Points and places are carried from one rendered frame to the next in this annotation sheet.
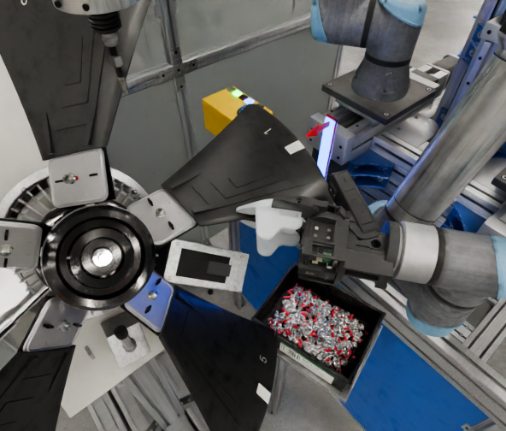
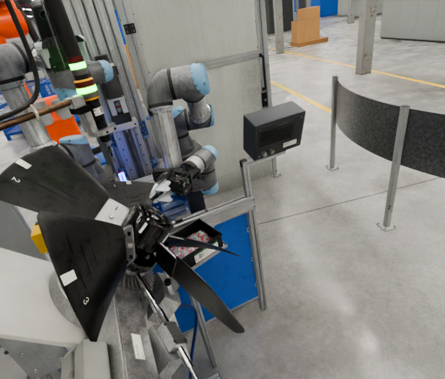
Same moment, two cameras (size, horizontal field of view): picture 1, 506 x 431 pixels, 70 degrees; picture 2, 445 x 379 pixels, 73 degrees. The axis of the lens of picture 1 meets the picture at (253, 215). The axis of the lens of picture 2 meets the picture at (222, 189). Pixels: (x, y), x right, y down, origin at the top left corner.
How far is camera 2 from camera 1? 0.75 m
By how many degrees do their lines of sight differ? 54
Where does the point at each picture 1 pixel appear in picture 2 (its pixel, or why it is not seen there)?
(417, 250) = (195, 160)
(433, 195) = (177, 156)
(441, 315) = (213, 177)
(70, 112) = (85, 198)
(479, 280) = (210, 156)
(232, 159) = (122, 196)
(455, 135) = (167, 137)
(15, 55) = (34, 201)
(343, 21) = not seen: hidden behind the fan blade
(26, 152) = (33, 280)
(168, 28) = not seen: outside the picture
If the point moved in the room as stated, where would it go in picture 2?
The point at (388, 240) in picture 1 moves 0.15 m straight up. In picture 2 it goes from (189, 165) to (179, 125)
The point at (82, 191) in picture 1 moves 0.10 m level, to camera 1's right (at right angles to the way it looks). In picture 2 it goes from (118, 218) to (137, 197)
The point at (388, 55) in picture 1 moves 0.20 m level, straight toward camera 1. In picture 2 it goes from (88, 159) to (112, 166)
